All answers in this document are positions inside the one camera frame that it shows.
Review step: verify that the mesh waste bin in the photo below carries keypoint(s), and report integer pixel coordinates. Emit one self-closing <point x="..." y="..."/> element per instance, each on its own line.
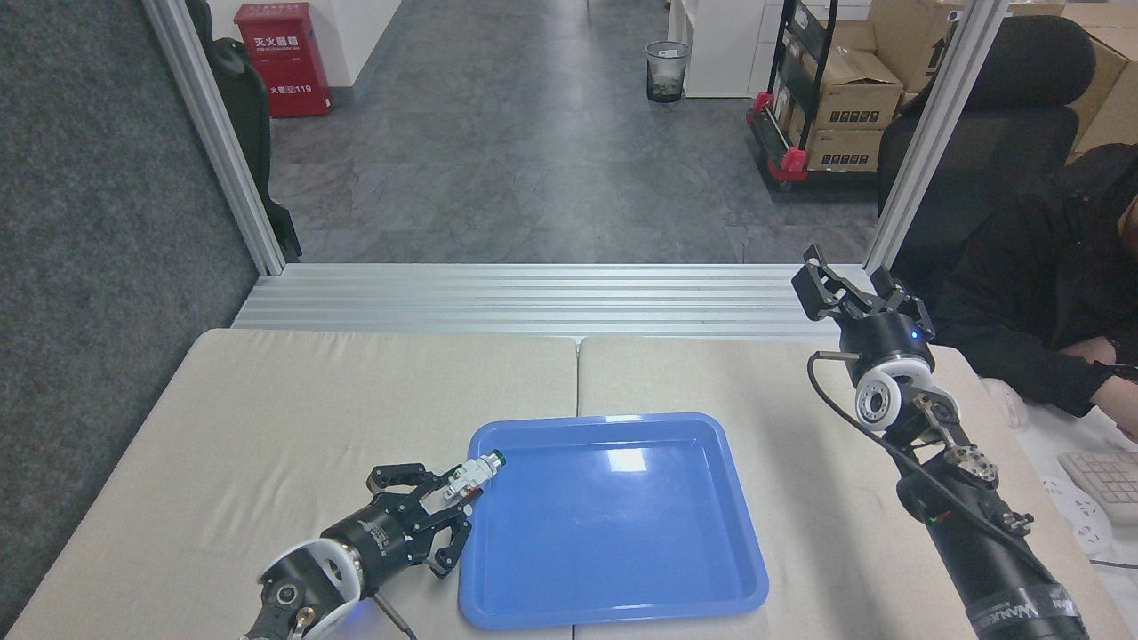
<point x="668" y="71"/>

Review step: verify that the black chair behind post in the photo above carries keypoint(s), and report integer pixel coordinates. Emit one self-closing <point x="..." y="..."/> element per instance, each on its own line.
<point x="244" y="116"/>

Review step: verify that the large cardboard box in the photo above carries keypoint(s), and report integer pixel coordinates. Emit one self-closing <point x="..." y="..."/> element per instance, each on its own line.
<point x="1107" y="84"/>

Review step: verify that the small flat cardboard box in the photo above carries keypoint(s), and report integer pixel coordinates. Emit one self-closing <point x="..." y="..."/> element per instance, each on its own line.
<point x="843" y="149"/>

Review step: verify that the silver aluminium rail platform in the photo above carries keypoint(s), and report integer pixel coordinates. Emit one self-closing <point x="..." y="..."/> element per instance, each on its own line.
<point x="533" y="302"/>

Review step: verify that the tall cardboard box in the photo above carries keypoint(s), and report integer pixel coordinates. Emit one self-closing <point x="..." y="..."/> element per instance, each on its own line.
<point x="911" y="40"/>

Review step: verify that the red fire extinguisher box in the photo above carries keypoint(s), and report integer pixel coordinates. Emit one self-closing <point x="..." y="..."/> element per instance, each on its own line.
<point x="283" y="62"/>

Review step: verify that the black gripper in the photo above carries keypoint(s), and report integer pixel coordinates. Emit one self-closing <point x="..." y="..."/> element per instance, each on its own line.
<point x="885" y="338"/>
<point x="378" y="538"/>

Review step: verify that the white keyboard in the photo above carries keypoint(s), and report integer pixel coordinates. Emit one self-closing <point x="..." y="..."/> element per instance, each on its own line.
<point x="1109" y="484"/>

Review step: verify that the white switch part green tip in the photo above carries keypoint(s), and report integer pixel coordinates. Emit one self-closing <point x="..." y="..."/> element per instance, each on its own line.
<point x="476" y="474"/>

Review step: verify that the person's hand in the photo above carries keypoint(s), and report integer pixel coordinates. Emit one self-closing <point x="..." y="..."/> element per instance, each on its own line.
<point x="1089" y="350"/>
<point x="1122" y="409"/>

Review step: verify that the white power strip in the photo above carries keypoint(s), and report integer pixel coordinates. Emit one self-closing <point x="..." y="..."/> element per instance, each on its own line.
<point x="1077" y="516"/>

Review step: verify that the blue plastic tray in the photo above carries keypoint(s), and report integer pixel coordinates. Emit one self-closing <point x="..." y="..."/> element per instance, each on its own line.
<point x="613" y="524"/>

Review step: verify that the white computer mouse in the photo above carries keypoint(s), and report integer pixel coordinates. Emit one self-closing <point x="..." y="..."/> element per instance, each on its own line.
<point x="1006" y="402"/>

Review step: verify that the white cabinet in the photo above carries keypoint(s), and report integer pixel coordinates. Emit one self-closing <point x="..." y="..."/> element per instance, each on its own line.
<point x="720" y="49"/>

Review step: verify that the black shelf cart red corners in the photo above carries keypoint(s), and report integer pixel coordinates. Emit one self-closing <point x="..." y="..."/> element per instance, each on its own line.
<point x="787" y="164"/>

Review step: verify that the silver aluminium post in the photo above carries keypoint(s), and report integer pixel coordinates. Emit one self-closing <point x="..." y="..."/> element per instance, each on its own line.
<point x="218" y="142"/>
<point x="933" y="133"/>

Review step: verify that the black office chair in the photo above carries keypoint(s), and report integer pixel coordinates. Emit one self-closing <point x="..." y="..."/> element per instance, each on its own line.
<point x="1013" y="133"/>

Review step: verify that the person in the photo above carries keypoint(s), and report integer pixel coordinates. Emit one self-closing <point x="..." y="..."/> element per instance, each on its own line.
<point x="1031" y="284"/>

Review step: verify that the cardboard box with open flaps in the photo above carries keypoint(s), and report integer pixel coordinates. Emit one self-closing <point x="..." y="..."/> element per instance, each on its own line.
<point x="853" y="93"/>

